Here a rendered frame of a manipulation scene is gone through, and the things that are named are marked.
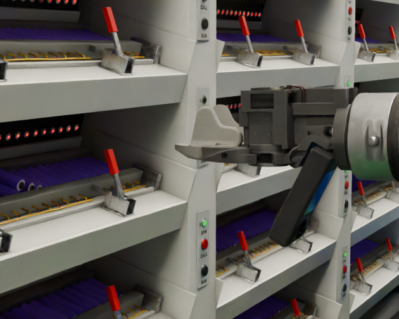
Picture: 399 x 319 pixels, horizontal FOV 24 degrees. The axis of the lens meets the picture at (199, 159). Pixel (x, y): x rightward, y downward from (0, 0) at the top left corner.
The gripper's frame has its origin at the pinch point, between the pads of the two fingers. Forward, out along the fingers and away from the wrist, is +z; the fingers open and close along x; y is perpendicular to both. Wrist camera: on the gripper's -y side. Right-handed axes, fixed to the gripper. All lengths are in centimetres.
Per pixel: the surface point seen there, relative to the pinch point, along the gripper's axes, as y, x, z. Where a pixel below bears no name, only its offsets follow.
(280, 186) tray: -14, -69, 17
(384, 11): 23, -170, 26
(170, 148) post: -2.8, -30.2, 19.3
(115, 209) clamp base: -9.5, -13.3, 18.6
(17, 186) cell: -4.9, -1.2, 25.5
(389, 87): 1, -170, 25
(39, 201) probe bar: -7.0, -2.3, 23.0
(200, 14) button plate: 17.5, -33.8, 15.2
